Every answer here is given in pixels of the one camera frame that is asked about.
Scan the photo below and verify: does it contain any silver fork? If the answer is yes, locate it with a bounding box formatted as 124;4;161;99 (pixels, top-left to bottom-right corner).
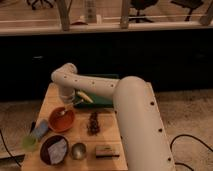
59;99;84;116

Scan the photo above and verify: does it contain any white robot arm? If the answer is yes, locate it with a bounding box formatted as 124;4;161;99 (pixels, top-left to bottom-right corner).
51;63;176;171

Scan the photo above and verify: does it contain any red bowl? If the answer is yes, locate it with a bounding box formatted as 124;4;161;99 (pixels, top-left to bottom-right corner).
48;107;75;133

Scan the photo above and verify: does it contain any dark bowl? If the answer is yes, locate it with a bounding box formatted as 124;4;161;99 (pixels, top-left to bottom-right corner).
40;135;69;165

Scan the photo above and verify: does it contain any yellow corn cob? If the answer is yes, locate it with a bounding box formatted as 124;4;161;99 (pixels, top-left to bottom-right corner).
77;91;93;103

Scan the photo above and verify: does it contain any green tray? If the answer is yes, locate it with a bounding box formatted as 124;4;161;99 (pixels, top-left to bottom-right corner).
71;73;120;109

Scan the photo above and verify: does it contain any dark grape bunch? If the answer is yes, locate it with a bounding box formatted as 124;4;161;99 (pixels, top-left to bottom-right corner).
87;112;100;136

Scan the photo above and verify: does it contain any blue sponge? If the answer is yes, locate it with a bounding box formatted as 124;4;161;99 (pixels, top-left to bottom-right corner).
32;120;49;140

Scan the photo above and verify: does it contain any small metal cup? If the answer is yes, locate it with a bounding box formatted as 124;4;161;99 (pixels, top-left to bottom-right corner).
71;143;87;160

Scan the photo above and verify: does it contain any grey cloth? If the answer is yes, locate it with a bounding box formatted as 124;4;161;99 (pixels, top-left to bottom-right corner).
48;139;67;164

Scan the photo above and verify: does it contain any green cup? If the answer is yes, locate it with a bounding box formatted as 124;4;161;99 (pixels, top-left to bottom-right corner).
22;135;37;151

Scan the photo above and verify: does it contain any brown rectangular block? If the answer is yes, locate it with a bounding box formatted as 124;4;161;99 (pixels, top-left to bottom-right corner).
95;145;120;158

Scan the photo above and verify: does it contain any black cable left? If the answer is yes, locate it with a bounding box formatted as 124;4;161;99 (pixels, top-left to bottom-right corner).
0;129;23;168

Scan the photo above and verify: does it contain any black floor cable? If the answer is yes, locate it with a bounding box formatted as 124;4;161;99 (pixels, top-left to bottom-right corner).
169;133;213;171

